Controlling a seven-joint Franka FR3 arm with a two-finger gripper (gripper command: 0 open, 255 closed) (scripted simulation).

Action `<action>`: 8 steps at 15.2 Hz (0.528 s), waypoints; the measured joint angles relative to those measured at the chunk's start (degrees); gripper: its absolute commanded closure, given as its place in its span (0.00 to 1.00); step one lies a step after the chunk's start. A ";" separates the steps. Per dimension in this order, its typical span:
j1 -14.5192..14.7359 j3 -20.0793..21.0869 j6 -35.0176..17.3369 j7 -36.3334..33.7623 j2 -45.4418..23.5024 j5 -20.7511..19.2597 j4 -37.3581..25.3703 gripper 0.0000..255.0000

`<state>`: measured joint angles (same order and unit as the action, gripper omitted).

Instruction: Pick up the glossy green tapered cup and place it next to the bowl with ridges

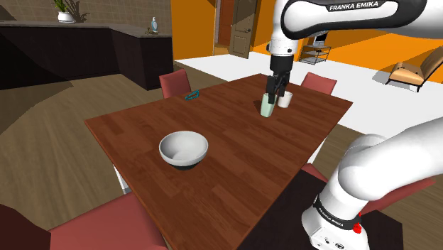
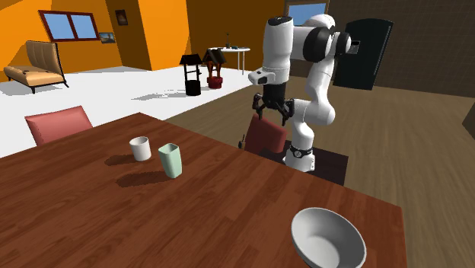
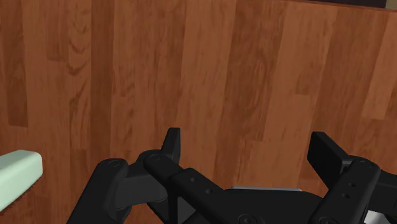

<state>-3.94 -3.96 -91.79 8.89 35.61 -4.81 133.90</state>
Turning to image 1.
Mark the grey metal shelf rack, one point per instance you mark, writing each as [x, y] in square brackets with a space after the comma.
[315, 52]

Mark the brown wooden door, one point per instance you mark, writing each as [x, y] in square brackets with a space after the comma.
[243, 31]

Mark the white bowl with black base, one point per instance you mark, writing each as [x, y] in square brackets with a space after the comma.
[183, 147]

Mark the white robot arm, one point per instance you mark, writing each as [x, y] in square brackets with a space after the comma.
[380, 157]

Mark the red dining chair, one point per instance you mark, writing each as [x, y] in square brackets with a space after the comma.
[398, 195]
[174, 85]
[318, 83]
[110, 225]

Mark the pale green cup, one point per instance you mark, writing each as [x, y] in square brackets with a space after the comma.
[266, 109]

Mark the white cup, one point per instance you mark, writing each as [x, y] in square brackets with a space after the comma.
[286, 101]

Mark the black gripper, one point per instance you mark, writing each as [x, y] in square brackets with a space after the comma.
[281, 64]

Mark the small teal looped object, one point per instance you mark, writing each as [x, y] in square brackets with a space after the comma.
[192, 96]

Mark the dark kitchen counter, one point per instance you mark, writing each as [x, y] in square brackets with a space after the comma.
[69, 52]

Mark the dark robot stand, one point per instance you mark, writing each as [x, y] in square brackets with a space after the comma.
[277, 221]

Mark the brown wooden dining table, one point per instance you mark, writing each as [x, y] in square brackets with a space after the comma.
[221, 166]

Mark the tan lounge chair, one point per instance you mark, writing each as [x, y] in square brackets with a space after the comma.
[412, 72]

